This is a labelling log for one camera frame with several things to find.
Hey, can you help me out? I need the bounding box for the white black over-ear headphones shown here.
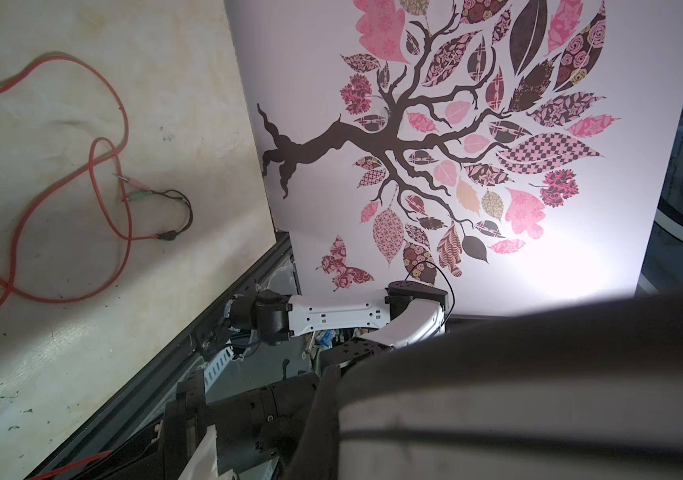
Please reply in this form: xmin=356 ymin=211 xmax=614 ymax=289
xmin=286 ymin=292 xmax=683 ymax=479

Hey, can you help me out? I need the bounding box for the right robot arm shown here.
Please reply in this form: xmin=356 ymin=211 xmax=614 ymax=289
xmin=133 ymin=260 xmax=455 ymax=479

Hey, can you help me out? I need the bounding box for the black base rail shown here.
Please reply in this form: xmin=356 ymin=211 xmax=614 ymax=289
xmin=27 ymin=231 xmax=291 ymax=478

